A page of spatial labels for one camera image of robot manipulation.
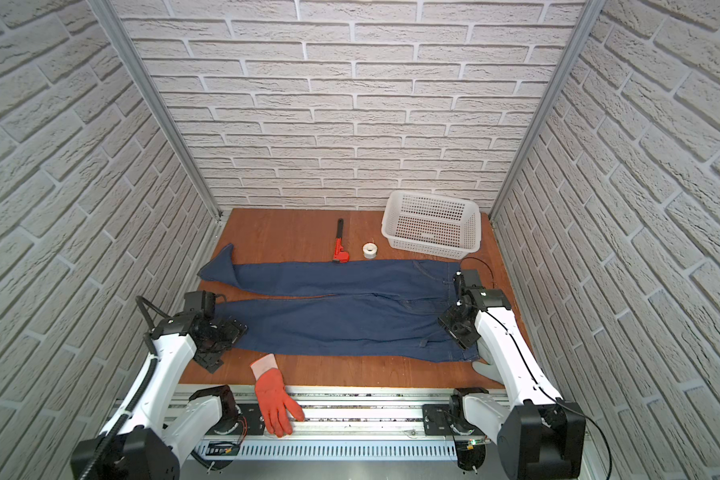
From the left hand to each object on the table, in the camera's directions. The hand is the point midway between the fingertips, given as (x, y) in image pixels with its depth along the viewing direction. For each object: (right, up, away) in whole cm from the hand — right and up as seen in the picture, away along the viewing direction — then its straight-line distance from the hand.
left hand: (238, 338), depth 81 cm
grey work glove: (+71, -9, +2) cm, 72 cm away
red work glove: (+13, -15, -7) cm, 20 cm away
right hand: (+58, +3, -1) cm, 58 cm away
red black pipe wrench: (+26, +22, +25) cm, 43 cm away
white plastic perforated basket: (+62, +34, +36) cm, 79 cm away
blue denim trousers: (+41, +6, +11) cm, 43 cm away
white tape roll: (+37, +24, +25) cm, 51 cm away
